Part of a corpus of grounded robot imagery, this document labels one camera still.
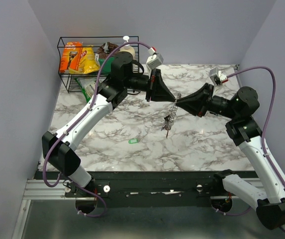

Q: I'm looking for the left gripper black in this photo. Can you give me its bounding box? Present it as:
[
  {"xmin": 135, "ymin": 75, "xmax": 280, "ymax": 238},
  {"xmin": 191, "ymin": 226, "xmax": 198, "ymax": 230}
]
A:
[{"xmin": 123, "ymin": 67, "xmax": 176, "ymax": 102}]

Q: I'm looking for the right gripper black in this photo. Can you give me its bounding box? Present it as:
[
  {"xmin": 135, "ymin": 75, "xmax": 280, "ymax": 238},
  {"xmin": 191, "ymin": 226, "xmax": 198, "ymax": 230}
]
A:
[{"xmin": 176, "ymin": 82, "xmax": 238, "ymax": 120}]

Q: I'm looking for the green key tag with key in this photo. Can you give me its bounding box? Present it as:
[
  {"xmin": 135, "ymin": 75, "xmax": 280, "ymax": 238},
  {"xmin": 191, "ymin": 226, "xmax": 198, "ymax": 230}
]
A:
[{"xmin": 128, "ymin": 138, "xmax": 139, "ymax": 144}]

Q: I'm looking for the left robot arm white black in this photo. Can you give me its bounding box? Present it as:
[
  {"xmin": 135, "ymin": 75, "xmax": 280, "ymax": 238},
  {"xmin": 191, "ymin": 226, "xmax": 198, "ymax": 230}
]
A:
[{"xmin": 42, "ymin": 52, "xmax": 177, "ymax": 197}]

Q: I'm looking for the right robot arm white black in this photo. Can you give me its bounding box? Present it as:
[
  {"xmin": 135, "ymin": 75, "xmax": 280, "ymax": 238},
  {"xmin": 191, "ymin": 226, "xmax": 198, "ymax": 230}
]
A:
[{"xmin": 176, "ymin": 83, "xmax": 285, "ymax": 230}]

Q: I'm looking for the beige soap pump bottle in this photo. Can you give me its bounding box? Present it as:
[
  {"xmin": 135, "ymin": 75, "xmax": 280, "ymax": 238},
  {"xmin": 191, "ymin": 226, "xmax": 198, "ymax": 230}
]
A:
[{"xmin": 119, "ymin": 36, "xmax": 135, "ymax": 60}]

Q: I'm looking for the green white snack bag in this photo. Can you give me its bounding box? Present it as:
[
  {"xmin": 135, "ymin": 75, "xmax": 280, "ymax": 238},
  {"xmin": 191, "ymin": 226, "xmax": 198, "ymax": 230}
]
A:
[{"xmin": 75, "ymin": 78, "xmax": 96, "ymax": 103}]

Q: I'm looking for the yellow chips bag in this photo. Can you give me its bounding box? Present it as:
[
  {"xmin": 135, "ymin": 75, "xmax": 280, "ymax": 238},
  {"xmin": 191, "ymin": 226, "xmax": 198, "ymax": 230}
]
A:
[{"xmin": 69, "ymin": 46, "xmax": 100, "ymax": 74}]

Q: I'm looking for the orange razor package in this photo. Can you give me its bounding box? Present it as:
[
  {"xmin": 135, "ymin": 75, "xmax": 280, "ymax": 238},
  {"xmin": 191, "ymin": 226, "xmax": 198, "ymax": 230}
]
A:
[{"xmin": 59, "ymin": 42, "xmax": 83, "ymax": 73}]

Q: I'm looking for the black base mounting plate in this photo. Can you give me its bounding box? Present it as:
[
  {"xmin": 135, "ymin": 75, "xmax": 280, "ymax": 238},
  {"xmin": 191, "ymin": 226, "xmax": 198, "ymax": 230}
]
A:
[{"xmin": 34, "ymin": 170, "xmax": 275, "ymax": 208}]

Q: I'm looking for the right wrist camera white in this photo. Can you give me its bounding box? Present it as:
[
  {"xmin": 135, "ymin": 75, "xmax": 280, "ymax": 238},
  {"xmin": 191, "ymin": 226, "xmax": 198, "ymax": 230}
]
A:
[{"xmin": 209, "ymin": 67, "xmax": 228, "ymax": 96}]

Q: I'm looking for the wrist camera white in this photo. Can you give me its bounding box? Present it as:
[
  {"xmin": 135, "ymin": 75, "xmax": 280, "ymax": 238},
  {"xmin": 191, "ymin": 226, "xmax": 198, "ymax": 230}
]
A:
[
  {"xmin": 146, "ymin": 47, "xmax": 164, "ymax": 72},
  {"xmin": 209, "ymin": 67, "xmax": 228, "ymax": 96}
]

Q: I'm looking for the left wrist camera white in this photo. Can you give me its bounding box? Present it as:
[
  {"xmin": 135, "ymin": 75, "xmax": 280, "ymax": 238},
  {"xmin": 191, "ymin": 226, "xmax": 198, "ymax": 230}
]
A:
[{"xmin": 146, "ymin": 47, "xmax": 164, "ymax": 72}]

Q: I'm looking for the black wire shelf rack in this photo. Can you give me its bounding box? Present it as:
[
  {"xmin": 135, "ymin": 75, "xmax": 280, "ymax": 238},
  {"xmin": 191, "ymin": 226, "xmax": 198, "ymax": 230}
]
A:
[{"xmin": 57, "ymin": 36, "xmax": 141, "ymax": 93}]

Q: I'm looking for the aluminium rail frame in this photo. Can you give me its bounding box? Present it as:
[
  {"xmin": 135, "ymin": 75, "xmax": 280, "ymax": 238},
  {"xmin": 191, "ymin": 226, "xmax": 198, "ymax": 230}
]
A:
[{"xmin": 22, "ymin": 177, "xmax": 285, "ymax": 200}]

